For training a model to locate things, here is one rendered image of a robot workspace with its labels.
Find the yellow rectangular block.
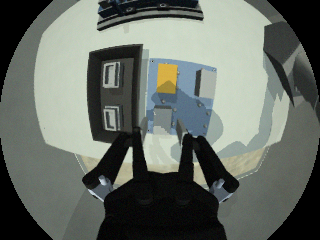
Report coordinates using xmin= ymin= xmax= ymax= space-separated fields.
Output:
xmin=157 ymin=63 xmax=178 ymax=94

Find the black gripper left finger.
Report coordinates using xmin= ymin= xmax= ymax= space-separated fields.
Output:
xmin=82 ymin=117 xmax=153 ymax=205

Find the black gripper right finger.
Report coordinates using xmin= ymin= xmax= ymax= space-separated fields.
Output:
xmin=173 ymin=118 xmax=239 ymax=205

